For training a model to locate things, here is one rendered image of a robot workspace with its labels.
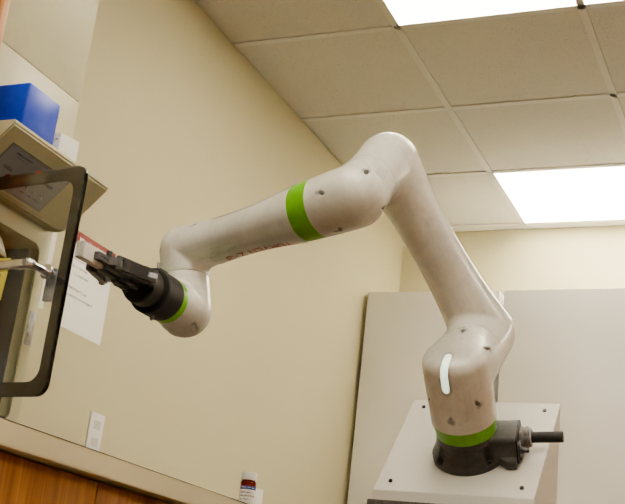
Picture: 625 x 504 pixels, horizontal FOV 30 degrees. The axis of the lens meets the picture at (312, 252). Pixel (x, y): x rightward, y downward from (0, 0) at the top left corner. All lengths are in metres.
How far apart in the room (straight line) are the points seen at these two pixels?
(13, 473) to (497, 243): 3.96
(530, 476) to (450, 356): 0.28
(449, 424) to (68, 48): 1.12
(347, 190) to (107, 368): 1.45
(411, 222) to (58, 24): 0.85
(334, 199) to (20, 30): 0.74
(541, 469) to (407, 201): 0.58
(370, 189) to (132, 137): 1.53
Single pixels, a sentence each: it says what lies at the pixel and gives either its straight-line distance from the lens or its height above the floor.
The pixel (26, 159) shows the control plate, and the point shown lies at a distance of 2.27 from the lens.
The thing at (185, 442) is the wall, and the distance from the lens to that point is 3.81.
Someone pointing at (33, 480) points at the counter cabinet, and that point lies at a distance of 1.98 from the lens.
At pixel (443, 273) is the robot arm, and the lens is 2.33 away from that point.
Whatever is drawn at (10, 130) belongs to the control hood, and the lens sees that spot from 2.21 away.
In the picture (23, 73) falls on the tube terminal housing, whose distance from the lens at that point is 2.43.
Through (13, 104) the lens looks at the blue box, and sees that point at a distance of 2.27.
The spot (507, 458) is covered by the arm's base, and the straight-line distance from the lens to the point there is 2.34.
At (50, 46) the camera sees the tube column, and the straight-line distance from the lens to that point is 2.52.
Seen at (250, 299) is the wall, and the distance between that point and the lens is 4.20.
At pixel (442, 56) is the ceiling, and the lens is 4.13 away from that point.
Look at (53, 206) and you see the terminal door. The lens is 2.03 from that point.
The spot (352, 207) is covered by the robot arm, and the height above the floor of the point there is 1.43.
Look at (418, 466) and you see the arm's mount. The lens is 2.39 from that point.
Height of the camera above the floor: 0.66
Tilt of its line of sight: 19 degrees up
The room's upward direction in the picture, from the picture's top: 7 degrees clockwise
